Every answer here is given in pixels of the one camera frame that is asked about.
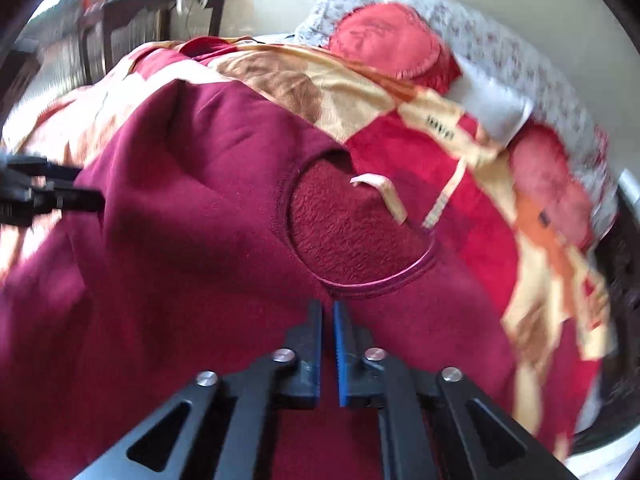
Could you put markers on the dark carved wooden furniture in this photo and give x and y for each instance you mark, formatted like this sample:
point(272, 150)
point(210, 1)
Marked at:
point(625, 310)

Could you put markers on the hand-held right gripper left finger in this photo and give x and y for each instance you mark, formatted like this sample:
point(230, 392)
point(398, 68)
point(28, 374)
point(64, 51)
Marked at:
point(314, 360)

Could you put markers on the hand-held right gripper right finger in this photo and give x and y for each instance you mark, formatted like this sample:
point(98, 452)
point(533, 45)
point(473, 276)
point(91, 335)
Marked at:
point(341, 355)

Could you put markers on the red orange cream printed blanket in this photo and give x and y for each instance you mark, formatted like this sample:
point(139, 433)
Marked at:
point(390, 152)

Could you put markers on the maroon fleece sweater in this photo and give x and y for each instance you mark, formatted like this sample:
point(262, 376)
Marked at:
point(175, 210)

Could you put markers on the white pillow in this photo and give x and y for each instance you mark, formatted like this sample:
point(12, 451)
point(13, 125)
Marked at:
point(495, 105)

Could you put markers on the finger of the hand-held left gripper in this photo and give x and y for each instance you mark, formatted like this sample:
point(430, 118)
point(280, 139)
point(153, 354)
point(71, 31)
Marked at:
point(65, 201)
point(40, 166)

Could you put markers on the red heart-shaped pillow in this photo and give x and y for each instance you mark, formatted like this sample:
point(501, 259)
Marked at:
point(545, 180)
point(390, 40)

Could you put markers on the floral bedding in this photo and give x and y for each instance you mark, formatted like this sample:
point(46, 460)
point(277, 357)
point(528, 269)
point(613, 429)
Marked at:
point(500, 40)

